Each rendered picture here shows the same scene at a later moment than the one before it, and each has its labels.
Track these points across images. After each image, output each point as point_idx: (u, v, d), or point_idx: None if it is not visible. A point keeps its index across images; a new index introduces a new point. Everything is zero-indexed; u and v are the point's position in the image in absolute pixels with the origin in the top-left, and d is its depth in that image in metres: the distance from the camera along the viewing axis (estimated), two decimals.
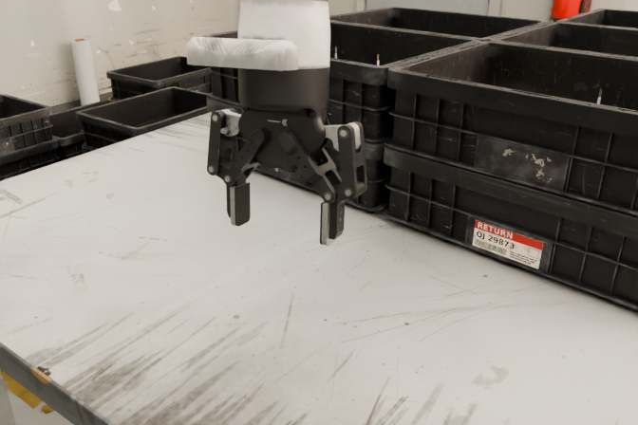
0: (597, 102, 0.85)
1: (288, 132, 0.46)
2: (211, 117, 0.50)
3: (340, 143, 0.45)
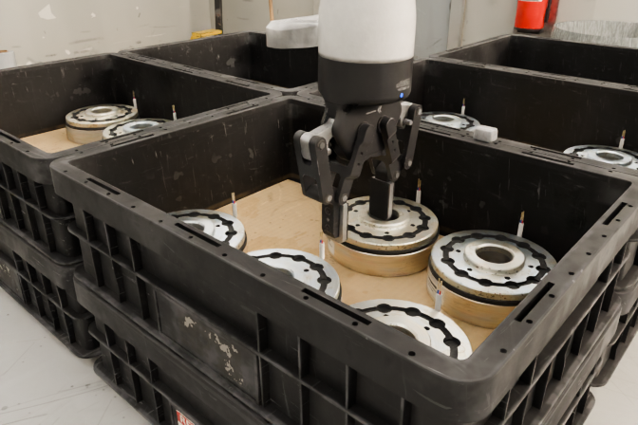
0: (417, 198, 0.57)
1: None
2: None
3: (304, 144, 0.45)
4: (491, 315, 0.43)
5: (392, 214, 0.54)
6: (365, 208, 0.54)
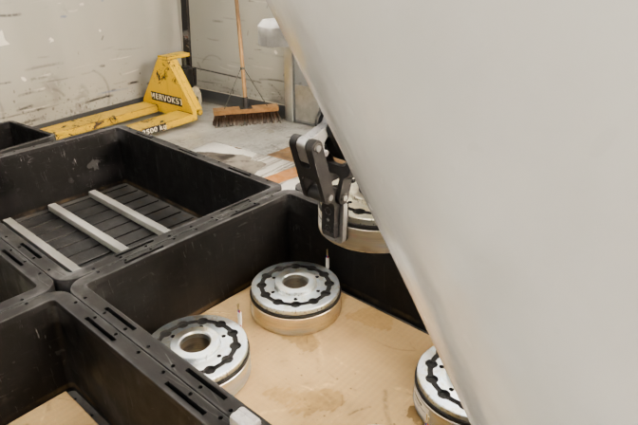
0: None
1: None
2: None
3: (300, 147, 0.44)
4: None
5: None
6: (356, 185, 0.53)
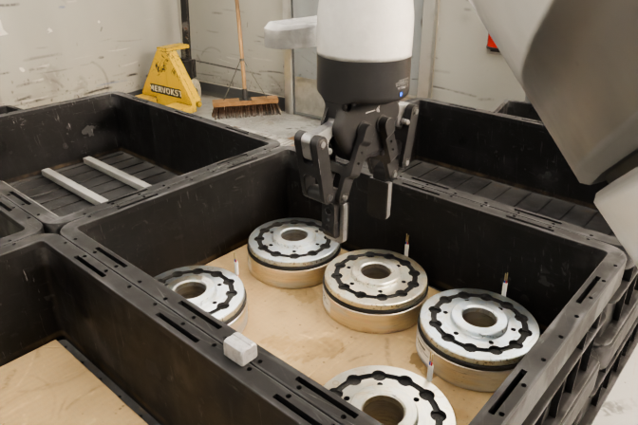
0: (404, 252, 0.60)
1: None
2: None
3: (304, 144, 0.45)
4: None
5: (384, 269, 0.57)
6: (358, 265, 0.57)
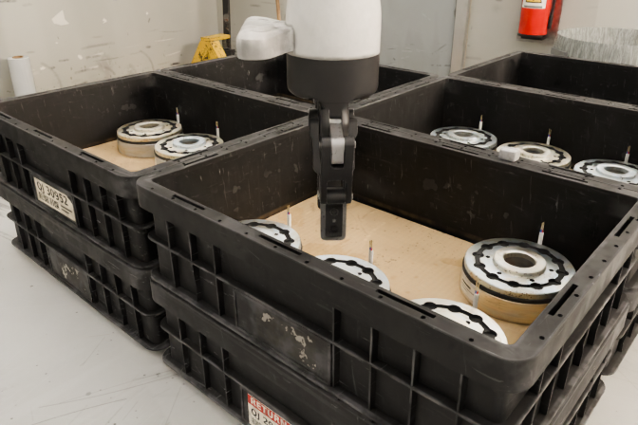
0: (547, 142, 0.85)
1: (314, 119, 0.47)
2: (314, 100, 0.54)
3: (321, 151, 0.43)
4: (518, 311, 0.51)
5: (536, 152, 0.83)
6: (519, 147, 0.82)
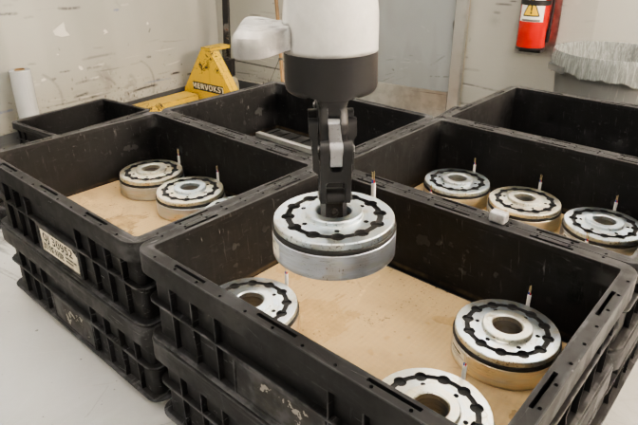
0: (538, 187, 0.87)
1: (313, 120, 0.46)
2: (314, 105, 0.54)
3: (319, 155, 0.43)
4: (506, 378, 0.53)
5: (528, 197, 0.85)
6: (512, 194, 0.84)
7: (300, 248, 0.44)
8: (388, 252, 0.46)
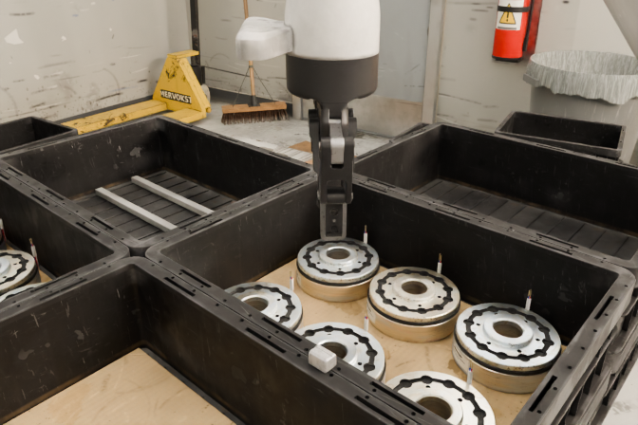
0: (438, 269, 0.68)
1: (314, 119, 0.47)
2: (314, 101, 0.54)
3: (320, 152, 0.43)
4: None
5: (420, 286, 0.65)
6: (398, 282, 0.65)
7: None
8: None
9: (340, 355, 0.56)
